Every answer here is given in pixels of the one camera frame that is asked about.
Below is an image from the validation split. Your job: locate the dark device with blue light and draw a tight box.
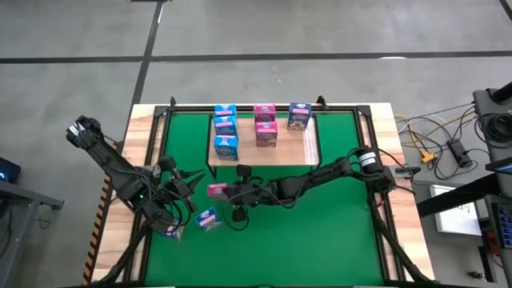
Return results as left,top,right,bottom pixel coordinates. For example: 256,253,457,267
0,157,22,184

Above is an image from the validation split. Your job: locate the black aluminium table frame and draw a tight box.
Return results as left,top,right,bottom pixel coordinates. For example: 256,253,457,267
86,102,437,288

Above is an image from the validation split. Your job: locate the tablet with blue screen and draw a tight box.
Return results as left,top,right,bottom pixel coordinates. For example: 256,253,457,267
486,157,512,176

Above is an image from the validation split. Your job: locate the black control keypad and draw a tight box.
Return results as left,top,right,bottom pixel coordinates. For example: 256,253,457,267
490,194,512,251

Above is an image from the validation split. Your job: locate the green table mat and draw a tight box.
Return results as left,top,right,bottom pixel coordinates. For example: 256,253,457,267
144,111,385,287

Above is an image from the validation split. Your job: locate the wooden shelf with black frame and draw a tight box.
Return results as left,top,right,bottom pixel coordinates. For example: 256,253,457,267
206,114,323,180

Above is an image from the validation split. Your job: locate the coiled black cable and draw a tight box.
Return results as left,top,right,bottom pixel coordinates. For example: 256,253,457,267
475,113,512,145

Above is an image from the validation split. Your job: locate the grey metal desk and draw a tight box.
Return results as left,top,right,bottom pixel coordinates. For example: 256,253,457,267
0,179,65,288

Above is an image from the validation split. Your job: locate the blue Rice Krispies cereal box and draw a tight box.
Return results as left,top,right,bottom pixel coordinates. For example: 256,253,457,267
214,134,240,162
214,114,238,137
214,104,238,118

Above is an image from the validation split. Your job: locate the yellow cable with plug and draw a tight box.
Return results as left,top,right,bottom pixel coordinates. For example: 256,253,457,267
399,114,477,164

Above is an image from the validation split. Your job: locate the navy Frosted Flakes cereal box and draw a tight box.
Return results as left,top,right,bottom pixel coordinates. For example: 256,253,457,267
286,102,313,131
162,223,186,242
195,206,223,233

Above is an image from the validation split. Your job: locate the black power adapter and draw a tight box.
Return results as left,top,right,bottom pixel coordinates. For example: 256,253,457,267
446,138,474,169

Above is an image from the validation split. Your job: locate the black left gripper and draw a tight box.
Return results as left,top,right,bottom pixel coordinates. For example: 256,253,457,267
158,154,207,214

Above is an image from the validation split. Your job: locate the black metal beam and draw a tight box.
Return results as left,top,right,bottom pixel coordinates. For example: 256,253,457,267
415,172,512,219

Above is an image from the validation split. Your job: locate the magenta Raisin Bran cereal box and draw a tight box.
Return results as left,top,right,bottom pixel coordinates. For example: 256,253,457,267
206,182,231,201
253,103,277,123
254,120,279,148

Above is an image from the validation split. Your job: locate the grey equipment cart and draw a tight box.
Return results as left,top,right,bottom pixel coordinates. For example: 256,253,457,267
472,82,512,165

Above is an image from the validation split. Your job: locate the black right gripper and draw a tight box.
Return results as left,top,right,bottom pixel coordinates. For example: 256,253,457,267
226,164,277,223

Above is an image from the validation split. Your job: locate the white board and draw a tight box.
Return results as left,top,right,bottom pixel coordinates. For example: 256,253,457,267
430,184,483,237

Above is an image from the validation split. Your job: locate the black orange hazard tape strip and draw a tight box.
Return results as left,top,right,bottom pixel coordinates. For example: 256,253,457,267
82,178,111,286

